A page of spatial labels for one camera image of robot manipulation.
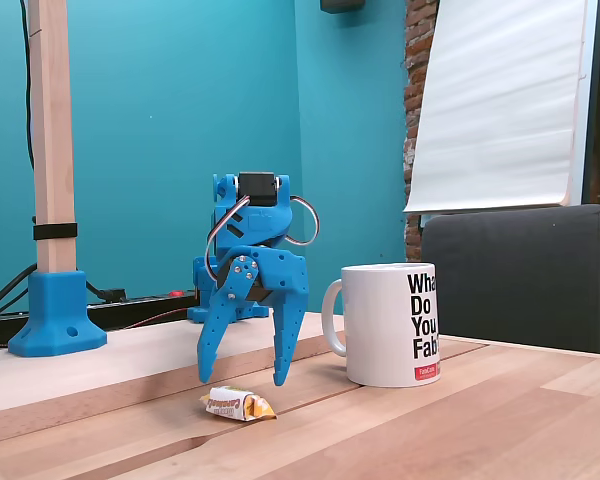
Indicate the white printed mug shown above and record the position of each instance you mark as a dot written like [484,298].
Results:
[375,325]

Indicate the black power strip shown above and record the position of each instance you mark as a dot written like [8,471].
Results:
[140,310]

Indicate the white flip chart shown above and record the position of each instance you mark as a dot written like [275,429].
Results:
[500,100]

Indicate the wooden post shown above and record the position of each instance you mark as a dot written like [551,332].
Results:
[52,125]

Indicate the caramel sweet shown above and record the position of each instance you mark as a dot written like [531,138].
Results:
[230,405]

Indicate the black wall box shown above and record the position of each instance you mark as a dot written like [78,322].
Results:
[342,5]

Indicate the blue post mount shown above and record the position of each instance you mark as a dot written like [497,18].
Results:
[55,320]

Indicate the dark grey chair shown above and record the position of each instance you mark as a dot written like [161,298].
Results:
[515,275]

